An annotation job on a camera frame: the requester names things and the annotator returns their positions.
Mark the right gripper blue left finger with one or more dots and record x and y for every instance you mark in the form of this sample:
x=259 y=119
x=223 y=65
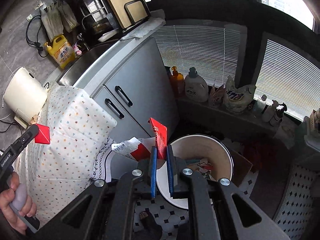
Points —
x=153 y=168

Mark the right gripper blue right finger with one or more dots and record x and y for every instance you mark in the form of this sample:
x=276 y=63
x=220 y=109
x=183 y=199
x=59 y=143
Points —
x=170 y=169

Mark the red carton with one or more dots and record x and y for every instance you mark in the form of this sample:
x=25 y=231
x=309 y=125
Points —
x=138 y=149

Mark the red paper piece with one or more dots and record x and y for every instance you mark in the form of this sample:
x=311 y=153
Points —
x=43 y=136

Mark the paper trash bucket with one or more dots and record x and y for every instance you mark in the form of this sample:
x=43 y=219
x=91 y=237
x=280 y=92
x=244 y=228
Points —
x=203 y=154

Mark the brown paper wrapper by fryer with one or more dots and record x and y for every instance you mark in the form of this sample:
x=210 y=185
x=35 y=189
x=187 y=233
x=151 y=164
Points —
x=34 y=119

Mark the cream air fryer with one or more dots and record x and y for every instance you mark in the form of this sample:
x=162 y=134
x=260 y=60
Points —
x=25 y=96

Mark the white laundry detergent bottle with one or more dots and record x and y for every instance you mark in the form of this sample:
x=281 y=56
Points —
x=196 y=88

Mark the orange bottle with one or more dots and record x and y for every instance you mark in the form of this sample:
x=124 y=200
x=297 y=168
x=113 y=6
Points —
x=177 y=82

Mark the grey cabinet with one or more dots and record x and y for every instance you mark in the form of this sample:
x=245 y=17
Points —
x=130 y=82

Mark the printed paper packet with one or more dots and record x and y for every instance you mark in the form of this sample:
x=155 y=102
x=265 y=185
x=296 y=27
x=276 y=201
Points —
x=216 y=96

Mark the cardboard box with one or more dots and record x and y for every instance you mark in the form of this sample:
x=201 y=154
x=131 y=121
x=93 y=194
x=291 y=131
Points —
x=241 y=166

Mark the floral white tablecloth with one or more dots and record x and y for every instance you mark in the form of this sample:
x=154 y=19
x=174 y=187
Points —
x=56 y=173

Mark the person's left foot sandal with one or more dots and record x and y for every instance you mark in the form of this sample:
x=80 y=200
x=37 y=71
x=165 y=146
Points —
x=151 y=229

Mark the white green detergent refill bag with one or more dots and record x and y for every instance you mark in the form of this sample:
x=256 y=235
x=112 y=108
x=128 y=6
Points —
x=235 y=99

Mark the clear bottle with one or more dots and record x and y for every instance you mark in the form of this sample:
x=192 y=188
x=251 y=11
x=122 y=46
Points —
x=259 y=105

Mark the stainless steel sink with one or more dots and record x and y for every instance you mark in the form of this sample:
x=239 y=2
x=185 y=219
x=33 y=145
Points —
x=76 y=69

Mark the white pump bottle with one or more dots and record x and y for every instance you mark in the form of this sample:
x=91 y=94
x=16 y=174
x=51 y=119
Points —
x=269 y=112

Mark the black spray bottle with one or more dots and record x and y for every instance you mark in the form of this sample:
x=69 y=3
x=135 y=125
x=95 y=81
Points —
x=278 y=116

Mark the yellow detergent bottle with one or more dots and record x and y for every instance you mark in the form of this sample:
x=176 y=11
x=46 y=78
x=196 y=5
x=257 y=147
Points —
x=61 y=51

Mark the small pink bottle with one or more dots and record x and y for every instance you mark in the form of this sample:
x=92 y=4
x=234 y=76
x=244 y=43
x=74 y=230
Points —
x=77 y=50

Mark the white cloth on counter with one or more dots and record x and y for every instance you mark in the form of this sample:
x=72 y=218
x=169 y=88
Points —
x=145 y=28

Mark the black dish rack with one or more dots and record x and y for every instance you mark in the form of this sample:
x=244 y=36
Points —
x=99 y=22

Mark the beige basket with bottles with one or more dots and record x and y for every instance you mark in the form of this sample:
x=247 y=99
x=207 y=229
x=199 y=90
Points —
x=312 y=130

